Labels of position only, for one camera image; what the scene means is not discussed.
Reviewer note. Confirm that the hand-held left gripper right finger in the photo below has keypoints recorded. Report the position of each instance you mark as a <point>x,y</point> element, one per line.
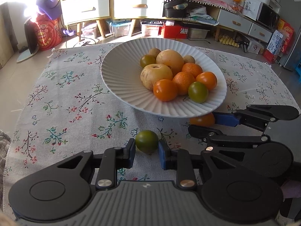
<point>162,155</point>

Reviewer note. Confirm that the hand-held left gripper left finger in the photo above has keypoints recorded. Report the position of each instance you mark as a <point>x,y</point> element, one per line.
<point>131,153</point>

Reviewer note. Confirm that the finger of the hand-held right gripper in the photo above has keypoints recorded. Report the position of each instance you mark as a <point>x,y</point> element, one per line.
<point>211,137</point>
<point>225,119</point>

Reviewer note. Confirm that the half-ripe green orange tomato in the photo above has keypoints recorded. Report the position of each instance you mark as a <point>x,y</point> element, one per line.
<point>198,91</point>

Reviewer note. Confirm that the orange mandarin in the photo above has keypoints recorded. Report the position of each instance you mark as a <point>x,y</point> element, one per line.
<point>183,82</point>
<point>192,68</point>

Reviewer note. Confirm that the brown kiwi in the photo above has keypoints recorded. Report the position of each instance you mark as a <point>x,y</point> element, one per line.
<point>190,58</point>
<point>154,51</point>

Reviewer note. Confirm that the white ribbed plate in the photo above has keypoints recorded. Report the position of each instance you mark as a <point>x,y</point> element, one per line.
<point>122,80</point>

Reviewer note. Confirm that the yellow round pear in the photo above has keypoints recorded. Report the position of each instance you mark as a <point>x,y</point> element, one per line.
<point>170,60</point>
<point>155,75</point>

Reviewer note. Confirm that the person's right forearm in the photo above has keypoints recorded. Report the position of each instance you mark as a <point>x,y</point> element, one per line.
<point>290,189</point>

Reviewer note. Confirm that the small brown twig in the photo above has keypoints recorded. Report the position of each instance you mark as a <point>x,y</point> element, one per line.
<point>185,98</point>

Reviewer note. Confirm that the small red box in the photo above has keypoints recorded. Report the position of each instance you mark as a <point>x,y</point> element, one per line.
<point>269,56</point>

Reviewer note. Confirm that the white printed carton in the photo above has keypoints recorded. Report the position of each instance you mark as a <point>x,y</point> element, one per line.
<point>254,46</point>

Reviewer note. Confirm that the yellow egg tray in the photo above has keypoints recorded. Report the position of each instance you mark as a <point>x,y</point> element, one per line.
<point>229,40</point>

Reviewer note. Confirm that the floral tablecloth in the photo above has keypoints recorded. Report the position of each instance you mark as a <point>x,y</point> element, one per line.
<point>70,94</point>

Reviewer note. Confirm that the clear plastic box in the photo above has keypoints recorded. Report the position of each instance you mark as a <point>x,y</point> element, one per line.
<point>198,33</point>

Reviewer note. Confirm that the blue and white carton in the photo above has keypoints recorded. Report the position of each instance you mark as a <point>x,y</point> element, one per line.
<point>275,42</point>

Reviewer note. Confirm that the white stand drawer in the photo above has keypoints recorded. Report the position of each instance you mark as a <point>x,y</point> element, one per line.
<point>235,22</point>
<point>261,33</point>

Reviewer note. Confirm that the silver refrigerator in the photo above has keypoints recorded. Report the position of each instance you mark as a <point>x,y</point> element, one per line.
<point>291,51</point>

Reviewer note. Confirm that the large red gift box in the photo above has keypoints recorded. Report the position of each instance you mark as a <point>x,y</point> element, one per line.
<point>287,34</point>

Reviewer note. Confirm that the pile of papers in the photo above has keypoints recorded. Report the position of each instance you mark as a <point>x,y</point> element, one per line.
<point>202,16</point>

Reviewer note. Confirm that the low wooden media stand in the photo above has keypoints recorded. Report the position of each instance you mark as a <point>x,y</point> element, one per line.
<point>211,10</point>

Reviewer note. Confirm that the black microwave oven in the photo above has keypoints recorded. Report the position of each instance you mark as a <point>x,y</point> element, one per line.
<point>268,16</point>

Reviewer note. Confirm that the glass jar of oranges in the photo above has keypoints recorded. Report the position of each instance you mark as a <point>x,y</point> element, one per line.
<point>236,6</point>

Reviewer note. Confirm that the black lid storage box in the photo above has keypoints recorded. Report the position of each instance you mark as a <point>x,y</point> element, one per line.
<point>151,28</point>

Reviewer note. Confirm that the black bag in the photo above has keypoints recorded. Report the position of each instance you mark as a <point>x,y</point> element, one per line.
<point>175,13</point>

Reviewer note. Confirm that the plastic bottle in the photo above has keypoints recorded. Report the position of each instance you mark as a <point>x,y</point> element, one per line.
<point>180,6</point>

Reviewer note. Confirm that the blue lid storage box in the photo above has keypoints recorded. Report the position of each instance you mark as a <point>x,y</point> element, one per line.
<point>119,28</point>

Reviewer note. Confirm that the grey knitted blanket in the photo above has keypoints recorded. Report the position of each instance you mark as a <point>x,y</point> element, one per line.
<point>2,150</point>

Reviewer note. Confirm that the small clear storage box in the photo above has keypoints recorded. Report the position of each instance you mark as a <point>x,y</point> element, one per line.
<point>89,30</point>

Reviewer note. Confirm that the purple plastic object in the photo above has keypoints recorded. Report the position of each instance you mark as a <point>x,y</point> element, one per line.
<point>67,31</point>

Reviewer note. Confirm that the red printed bag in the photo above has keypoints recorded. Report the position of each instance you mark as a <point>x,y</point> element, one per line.
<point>48,34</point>

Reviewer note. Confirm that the wooden shelf cabinet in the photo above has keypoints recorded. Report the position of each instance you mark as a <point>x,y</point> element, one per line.
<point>111,7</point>

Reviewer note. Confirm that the black panel on round base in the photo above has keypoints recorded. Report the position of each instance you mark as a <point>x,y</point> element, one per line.
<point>30,37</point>

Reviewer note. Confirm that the purple plush toy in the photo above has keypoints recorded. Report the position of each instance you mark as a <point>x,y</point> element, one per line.
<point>49,3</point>

